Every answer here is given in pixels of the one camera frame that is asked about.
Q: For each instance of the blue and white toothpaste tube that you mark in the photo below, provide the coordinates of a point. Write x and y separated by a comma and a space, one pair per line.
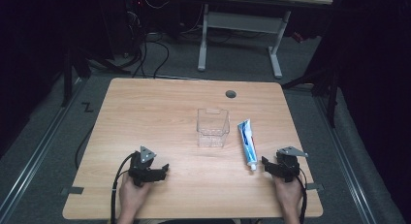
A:
248, 144

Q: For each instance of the white-framed wooden desk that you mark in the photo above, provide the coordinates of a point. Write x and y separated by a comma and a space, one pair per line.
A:
240, 22

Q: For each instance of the black metal stand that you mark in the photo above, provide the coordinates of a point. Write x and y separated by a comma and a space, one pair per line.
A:
68, 78
331, 98

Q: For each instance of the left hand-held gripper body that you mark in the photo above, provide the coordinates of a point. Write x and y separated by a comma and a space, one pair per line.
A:
142, 167

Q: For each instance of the person's left hand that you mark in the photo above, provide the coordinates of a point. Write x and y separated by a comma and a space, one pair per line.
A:
133, 195

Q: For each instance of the black tape floor mark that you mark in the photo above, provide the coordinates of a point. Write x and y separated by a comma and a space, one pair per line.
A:
87, 107

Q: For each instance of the clear plastic container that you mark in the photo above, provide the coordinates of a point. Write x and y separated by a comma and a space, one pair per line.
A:
213, 128

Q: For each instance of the grey tape strip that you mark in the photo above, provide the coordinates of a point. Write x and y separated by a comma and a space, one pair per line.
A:
73, 190
315, 186

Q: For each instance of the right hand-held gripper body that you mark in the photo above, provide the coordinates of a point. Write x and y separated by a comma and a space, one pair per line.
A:
288, 164

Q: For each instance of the person's right hand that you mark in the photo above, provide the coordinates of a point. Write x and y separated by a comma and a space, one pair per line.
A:
289, 195

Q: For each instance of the metal floor rail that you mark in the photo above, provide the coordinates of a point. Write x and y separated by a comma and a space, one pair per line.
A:
35, 159
350, 172

